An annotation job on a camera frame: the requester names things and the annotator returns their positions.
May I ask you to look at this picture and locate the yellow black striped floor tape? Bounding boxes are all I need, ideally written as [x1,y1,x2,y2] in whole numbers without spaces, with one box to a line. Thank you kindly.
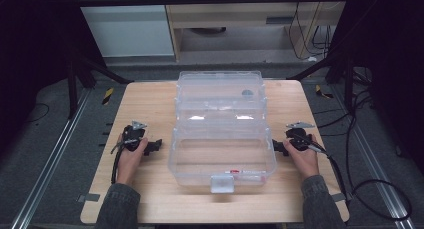
[315,84,334,100]
[101,87,115,106]

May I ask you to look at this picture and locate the black horizontal frame bar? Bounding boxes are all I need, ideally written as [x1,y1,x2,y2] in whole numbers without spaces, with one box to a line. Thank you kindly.
[71,0,350,8]

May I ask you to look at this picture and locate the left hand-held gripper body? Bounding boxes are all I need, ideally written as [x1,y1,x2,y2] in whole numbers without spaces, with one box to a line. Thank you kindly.
[120,120,149,153]

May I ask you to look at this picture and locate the white tube with red label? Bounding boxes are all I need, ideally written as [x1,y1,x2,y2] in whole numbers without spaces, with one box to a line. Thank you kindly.
[224,168,268,184]

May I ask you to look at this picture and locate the right hand-held gripper black cable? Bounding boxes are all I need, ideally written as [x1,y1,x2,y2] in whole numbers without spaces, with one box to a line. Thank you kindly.
[293,132,413,222]

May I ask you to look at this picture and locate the black curtain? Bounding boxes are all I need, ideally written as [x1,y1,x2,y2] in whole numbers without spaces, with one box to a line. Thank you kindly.
[0,0,107,157]
[328,0,424,177]

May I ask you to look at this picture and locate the light wooden desk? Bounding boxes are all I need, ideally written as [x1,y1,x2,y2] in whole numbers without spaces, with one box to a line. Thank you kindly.
[162,0,348,62]

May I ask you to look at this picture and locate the clear plastic storage box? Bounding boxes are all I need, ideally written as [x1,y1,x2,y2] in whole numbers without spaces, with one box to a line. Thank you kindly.
[167,70,278,194]

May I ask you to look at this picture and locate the black metal stand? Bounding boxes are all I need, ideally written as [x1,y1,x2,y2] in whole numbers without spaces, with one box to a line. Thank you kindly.
[287,53,355,113]
[66,53,134,121]

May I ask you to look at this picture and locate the black cables under desk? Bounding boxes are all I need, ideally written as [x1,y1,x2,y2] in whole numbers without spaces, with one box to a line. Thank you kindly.
[287,2,334,62]

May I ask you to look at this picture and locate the hand-held gripper black cable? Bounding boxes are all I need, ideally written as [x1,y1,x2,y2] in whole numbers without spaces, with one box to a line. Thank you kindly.
[110,138,138,185]
[293,132,413,222]

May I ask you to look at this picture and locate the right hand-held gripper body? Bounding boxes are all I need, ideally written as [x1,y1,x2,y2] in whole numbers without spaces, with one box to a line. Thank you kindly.
[285,121,316,153]

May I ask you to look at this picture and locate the thin black floor cable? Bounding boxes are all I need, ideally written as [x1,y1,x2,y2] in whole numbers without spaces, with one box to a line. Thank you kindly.
[25,102,51,124]

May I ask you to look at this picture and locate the aluminium floor rail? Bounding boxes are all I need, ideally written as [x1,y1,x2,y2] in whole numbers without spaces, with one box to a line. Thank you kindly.
[329,85,418,229]
[9,88,92,229]

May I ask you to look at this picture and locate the person's right hand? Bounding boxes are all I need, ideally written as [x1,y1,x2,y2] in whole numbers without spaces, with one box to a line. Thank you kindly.
[282,133,321,182]

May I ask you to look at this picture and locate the black floor cables bundle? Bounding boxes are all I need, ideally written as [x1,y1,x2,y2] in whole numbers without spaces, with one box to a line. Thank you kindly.
[313,67,378,190]

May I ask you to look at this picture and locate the person's left hand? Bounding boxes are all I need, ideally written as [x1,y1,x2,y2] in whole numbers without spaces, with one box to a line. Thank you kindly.
[115,134,150,187]

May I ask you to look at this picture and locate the white cabinet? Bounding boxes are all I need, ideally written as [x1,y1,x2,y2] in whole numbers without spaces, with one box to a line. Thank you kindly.
[71,0,176,59]

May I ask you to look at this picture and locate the left hand-held gripper black cable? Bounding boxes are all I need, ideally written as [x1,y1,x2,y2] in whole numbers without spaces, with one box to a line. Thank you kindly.
[110,138,138,185]

